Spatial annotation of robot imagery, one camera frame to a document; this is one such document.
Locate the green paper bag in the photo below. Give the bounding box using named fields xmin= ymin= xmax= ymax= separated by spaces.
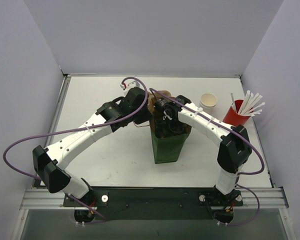
xmin=148 ymin=97 xmax=192 ymax=164

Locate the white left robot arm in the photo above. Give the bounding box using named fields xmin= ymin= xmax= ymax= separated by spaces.
xmin=32 ymin=87 xmax=151 ymax=206

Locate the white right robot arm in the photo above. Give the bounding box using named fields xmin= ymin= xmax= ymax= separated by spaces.
xmin=154 ymin=95 xmax=252 ymax=195

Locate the brown cardboard cup carrier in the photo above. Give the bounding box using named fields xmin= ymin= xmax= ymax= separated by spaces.
xmin=154 ymin=90 xmax=172 ymax=97

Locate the red straw holder cup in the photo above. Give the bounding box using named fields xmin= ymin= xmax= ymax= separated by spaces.
xmin=222 ymin=104 xmax=251 ymax=127

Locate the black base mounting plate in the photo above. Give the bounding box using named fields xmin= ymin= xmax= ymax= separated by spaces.
xmin=62 ymin=185 xmax=243 ymax=221

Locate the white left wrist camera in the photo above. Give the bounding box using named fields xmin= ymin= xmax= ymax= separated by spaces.
xmin=120 ymin=80 xmax=140 ymax=92

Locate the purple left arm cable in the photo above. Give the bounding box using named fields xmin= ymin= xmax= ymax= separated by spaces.
xmin=2 ymin=76 xmax=149 ymax=225

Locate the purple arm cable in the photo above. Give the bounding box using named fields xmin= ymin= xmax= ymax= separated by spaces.
xmin=2 ymin=76 xmax=149 ymax=225
xmin=148 ymin=87 xmax=265 ymax=227

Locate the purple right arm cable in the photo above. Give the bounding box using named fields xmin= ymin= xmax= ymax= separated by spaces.
xmin=148 ymin=87 xmax=265 ymax=227

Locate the aluminium rail frame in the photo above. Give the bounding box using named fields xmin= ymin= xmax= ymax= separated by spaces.
xmin=21 ymin=77 xmax=288 ymax=227

